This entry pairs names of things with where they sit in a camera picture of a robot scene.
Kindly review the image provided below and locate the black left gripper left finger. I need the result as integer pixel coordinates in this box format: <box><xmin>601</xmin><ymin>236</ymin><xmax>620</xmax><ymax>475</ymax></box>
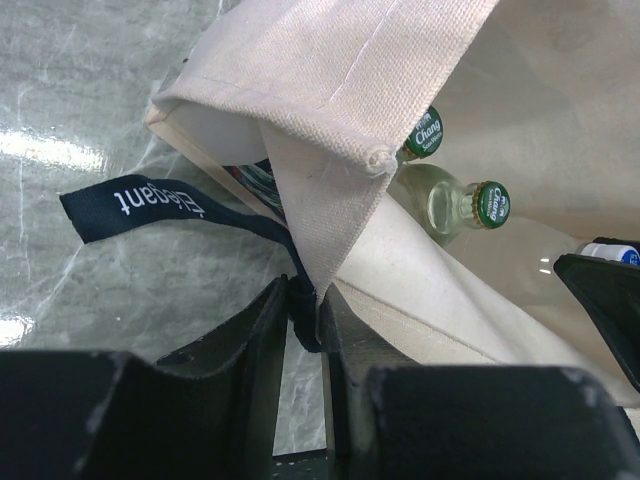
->
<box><xmin>1</xmin><ymin>277</ymin><xmax>287</xmax><ymax>479</ymax></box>

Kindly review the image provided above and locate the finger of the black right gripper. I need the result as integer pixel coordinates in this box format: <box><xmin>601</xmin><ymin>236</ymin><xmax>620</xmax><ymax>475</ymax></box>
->
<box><xmin>553</xmin><ymin>237</ymin><xmax>639</xmax><ymax>389</ymax></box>

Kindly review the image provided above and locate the clear glass bottle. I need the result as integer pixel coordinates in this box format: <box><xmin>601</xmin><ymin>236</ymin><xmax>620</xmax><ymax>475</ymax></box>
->
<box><xmin>396</xmin><ymin>106</ymin><xmax>444</xmax><ymax>163</ymax></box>
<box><xmin>388</xmin><ymin>164</ymin><xmax>511</xmax><ymax>246</ymax></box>

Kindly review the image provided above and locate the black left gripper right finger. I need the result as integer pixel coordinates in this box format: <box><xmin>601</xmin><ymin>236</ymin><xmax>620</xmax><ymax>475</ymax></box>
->
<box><xmin>319</xmin><ymin>289</ymin><xmax>639</xmax><ymax>479</ymax></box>

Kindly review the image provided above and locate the beige canvas tote bag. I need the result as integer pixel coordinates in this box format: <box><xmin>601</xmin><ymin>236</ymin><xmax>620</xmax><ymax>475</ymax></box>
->
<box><xmin>146</xmin><ymin>1</ymin><xmax>639</xmax><ymax>407</ymax></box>

